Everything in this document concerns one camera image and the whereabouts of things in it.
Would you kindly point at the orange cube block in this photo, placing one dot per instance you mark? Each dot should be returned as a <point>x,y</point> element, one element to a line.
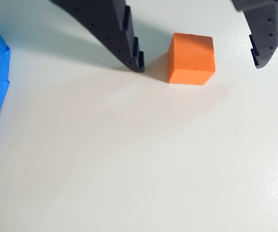
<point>192,58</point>

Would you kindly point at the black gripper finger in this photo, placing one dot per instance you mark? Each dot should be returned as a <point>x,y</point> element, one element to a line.
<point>109,26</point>
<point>264,31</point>

